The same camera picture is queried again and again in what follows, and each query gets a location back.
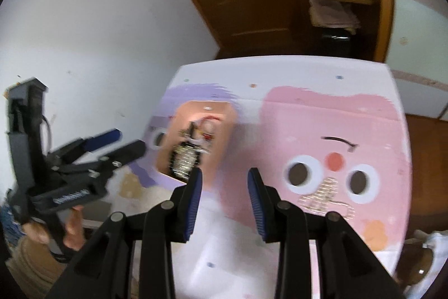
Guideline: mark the floral sliding wardrobe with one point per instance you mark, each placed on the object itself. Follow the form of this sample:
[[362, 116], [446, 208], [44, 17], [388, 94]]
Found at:
[[420, 22]]

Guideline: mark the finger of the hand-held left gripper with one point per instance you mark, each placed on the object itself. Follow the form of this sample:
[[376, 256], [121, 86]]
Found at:
[[101, 139], [127, 152]]

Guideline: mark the person's left hand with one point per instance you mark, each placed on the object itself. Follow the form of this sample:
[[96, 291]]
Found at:
[[74, 229]]

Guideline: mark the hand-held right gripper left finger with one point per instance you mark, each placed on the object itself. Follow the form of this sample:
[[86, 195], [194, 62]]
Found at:
[[190, 204]]

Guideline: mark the printed cartoon tablecloth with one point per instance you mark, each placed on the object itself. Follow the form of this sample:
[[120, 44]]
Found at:
[[308, 117]]

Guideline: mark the pink storage box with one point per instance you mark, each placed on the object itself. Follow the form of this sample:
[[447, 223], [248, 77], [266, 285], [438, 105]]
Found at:
[[218, 153]]

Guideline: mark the folded beige cloths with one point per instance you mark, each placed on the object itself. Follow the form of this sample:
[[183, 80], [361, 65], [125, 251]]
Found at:
[[332, 13]]

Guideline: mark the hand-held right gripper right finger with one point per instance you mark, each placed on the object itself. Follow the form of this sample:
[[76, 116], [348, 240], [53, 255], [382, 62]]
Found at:
[[259, 204]]

